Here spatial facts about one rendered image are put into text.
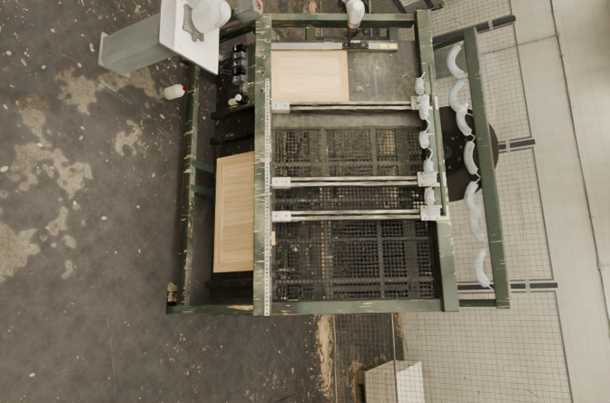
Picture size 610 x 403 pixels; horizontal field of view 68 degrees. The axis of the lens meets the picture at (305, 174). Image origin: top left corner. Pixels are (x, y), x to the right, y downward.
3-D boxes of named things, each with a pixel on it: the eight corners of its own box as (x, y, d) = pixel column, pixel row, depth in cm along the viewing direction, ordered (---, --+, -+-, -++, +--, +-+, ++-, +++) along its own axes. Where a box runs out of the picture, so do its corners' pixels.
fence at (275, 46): (271, 45, 344) (270, 43, 340) (396, 45, 348) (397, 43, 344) (271, 51, 343) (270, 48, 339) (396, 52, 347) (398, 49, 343)
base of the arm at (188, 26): (182, 34, 277) (188, 32, 274) (183, 3, 283) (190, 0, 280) (202, 48, 292) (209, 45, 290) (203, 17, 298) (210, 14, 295)
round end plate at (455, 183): (392, 115, 391) (490, 93, 352) (395, 117, 396) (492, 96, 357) (398, 206, 371) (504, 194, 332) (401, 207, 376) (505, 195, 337)
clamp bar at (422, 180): (271, 177, 318) (270, 168, 295) (439, 175, 323) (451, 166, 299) (272, 191, 315) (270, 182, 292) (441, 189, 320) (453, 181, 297)
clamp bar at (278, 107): (271, 103, 332) (270, 88, 309) (432, 102, 337) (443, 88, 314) (271, 115, 330) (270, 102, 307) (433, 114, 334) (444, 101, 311)
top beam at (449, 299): (412, 16, 355) (416, 9, 346) (425, 16, 356) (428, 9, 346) (439, 311, 299) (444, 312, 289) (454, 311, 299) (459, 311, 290)
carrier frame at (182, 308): (181, 44, 387) (260, 14, 347) (272, 101, 502) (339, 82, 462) (165, 314, 331) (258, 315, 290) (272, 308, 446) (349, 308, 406)
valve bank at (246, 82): (218, 43, 339) (244, 33, 327) (231, 51, 351) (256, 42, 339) (216, 104, 326) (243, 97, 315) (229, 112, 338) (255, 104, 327)
